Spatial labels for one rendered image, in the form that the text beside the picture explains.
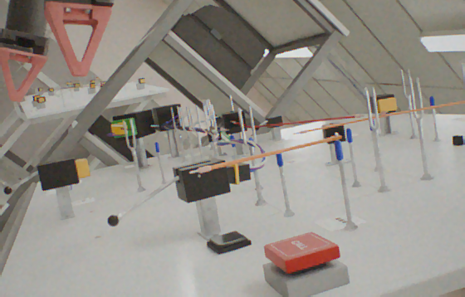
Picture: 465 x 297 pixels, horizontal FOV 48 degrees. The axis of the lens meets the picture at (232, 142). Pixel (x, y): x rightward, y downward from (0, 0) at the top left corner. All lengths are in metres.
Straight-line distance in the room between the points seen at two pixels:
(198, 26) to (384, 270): 1.34
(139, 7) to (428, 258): 8.00
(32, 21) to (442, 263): 0.63
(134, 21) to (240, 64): 6.64
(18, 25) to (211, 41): 0.98
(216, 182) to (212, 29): 1.14
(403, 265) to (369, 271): 0.03
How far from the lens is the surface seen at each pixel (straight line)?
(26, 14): 0.83
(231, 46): 1.74
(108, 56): 8.23
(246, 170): 0.65
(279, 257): 0.44
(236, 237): 0.59
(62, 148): 1.57
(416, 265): 0.49
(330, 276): 0.45
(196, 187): 0.61
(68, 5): 0.59
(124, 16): 8.31
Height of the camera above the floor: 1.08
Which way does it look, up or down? 8 degrees up
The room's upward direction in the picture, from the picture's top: 37 degrees clockwise
